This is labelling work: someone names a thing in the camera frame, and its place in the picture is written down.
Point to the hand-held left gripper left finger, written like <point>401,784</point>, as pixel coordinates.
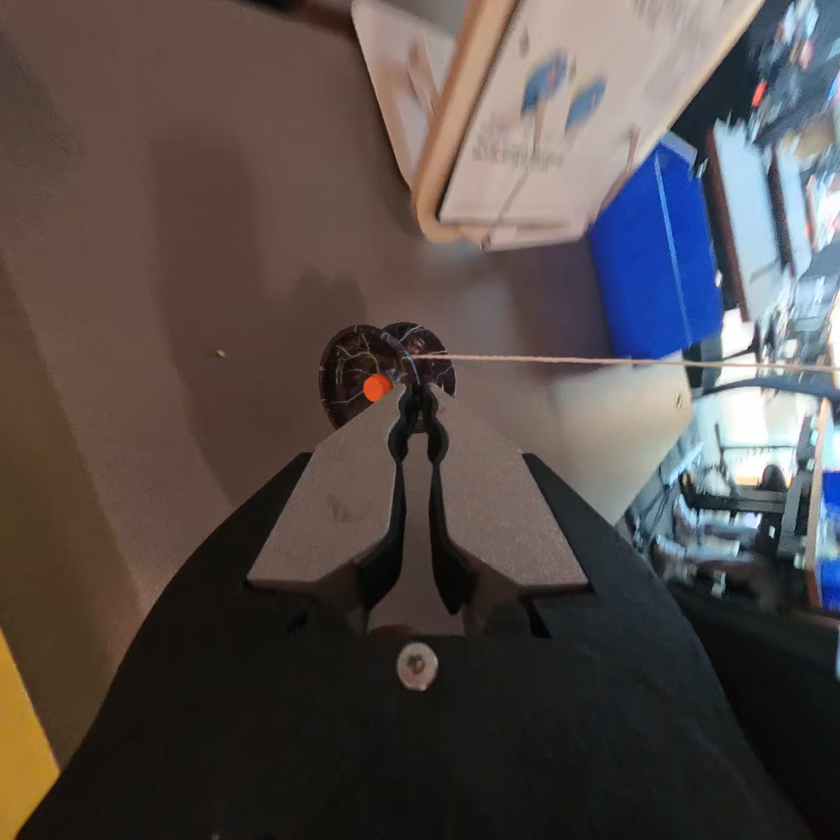
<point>334,512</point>

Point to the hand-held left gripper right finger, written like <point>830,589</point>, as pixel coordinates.
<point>499,518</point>

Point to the dark marbled yoyo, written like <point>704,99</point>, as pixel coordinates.
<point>348,374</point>

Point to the blue plastic bin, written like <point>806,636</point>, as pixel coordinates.
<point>656,262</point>

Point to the yellow plastic bin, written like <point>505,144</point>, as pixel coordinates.
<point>19,741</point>

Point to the wooden framed printed board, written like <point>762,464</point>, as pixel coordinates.
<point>544,131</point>

